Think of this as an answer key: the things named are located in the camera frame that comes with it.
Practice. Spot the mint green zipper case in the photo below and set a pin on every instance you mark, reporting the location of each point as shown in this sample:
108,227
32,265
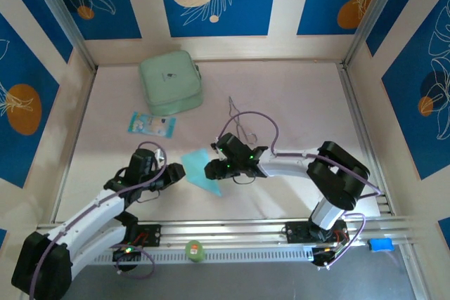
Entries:
170,82

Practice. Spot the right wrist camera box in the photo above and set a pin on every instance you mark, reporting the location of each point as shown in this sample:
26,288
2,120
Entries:
217,149

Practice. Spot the aluminium side rail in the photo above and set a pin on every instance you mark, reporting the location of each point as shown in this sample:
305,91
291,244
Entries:
84,103
355,103

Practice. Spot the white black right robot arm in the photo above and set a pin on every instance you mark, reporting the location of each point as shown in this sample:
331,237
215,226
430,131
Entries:
337,177

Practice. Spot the blue snack packet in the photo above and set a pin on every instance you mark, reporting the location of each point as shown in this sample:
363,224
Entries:
151,125

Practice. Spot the blue rectangular box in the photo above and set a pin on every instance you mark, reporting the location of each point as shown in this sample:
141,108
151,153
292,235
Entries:
380,244

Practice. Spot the aluminium frame post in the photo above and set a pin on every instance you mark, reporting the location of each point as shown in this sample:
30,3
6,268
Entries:
60,8
376,8

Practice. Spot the light blue cloth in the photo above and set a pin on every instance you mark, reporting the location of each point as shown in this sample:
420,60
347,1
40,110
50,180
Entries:
195,170

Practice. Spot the black controller board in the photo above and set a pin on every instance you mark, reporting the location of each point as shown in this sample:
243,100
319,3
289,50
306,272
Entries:
321,256
124,256

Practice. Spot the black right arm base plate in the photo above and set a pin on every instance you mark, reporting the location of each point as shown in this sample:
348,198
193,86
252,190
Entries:
295,231

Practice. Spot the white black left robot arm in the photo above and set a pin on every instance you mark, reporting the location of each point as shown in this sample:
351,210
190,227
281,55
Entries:
38,272

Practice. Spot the aluminium mounting rail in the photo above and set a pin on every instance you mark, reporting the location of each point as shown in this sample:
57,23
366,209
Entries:
225,229

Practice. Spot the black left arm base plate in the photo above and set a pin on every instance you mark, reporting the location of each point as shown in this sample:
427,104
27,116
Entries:
153,235

